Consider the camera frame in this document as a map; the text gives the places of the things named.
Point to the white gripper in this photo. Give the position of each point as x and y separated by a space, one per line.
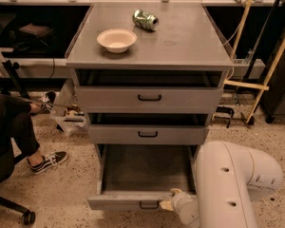
180 199

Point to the grey drawer cabinet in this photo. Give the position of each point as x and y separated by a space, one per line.
184 51

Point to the grey drawer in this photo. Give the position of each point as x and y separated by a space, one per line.
147 134
139 177
134 99

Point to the black white sneaker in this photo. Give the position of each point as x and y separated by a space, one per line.
48 161
44 103

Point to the clear plastic bin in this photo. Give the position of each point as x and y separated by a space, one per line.
66 112

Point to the grey middle drawer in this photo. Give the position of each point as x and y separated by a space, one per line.
147 134

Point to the grey bottom drawer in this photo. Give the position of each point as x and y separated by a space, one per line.
139 177

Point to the black white sneaker front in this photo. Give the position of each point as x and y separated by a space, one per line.
48 161

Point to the grey top drawer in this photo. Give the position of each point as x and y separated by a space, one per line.
134 99

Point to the seated person black trousers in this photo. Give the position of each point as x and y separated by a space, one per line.
15 122

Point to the white paper bowl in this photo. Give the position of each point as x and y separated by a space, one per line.
117 40

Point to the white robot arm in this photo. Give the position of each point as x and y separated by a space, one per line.
228 178

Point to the black white sneaker back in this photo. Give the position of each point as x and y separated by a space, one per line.
44 103

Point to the black tripod stand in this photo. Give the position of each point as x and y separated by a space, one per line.
11 70

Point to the crushed green soda can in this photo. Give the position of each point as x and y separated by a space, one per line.
145 19

